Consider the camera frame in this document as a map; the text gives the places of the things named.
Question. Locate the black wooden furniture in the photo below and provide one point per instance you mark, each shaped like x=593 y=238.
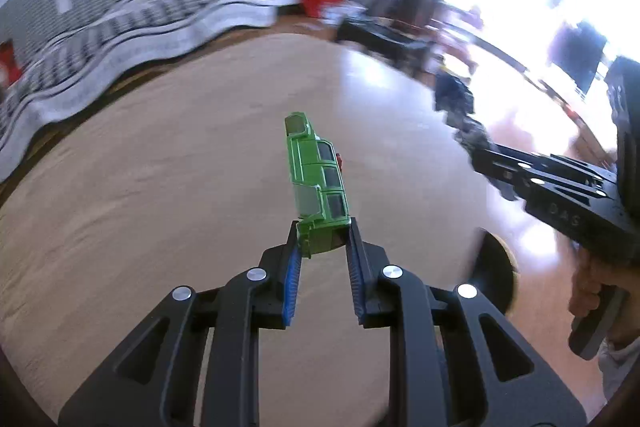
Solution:
x=380 y=39

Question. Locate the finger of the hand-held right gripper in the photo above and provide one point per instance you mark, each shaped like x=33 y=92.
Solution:
x=550 y=189
x=545 y=167

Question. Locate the red cushion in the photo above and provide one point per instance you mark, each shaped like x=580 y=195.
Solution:
x=6 y=64

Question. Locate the striped black white sofa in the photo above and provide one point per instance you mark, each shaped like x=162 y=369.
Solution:
x=100 y=22

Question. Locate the green toy bus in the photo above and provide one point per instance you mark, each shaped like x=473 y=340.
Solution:
x=315 y=177

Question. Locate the person's right hand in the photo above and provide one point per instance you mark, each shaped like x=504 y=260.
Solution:
x=587 y=292

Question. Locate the black round disc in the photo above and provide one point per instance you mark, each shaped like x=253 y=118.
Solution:
x=495 y=272

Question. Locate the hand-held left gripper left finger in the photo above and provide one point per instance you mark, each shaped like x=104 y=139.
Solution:
x=292 y=277

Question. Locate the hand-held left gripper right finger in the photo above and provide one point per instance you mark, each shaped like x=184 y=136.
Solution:
x=356 y=277

